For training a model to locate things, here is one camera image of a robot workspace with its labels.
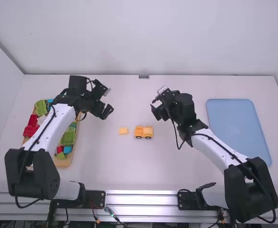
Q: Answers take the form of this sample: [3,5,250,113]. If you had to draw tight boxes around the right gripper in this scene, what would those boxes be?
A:
[150,89,180,122]

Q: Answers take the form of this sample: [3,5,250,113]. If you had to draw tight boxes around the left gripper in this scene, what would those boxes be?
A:
[82,79,115,121]

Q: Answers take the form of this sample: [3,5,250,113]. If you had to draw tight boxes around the yellow toy car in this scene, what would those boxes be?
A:
[134,125,154,140]

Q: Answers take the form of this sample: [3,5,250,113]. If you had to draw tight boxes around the large green toy brick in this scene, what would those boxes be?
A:
[59,132,76,146]

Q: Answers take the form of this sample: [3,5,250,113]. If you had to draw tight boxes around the tan tray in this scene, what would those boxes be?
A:
[21,98,80,170]

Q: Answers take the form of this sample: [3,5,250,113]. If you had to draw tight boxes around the large red toy brick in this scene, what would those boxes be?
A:
[28,114,39,127]

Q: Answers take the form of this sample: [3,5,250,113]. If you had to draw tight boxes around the blue mat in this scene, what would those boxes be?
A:
[205,98,272,167]

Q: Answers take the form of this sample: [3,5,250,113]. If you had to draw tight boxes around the flat red toy brick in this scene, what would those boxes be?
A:
[22,125,40,138]

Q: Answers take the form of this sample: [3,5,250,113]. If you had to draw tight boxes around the silver rails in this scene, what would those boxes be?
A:
[0,189,278,224]

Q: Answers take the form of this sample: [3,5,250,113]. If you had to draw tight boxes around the small circuit board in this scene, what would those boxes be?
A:
[104,206,117,218]

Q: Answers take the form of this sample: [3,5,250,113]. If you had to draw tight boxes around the black cable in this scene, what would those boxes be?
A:
[14,194,52,210]
[257,208,278,224]
[171,116,187,151]
[84,77,97,92]

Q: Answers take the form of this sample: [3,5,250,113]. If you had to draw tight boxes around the red and black wire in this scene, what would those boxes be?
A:
[88,200,125,226]

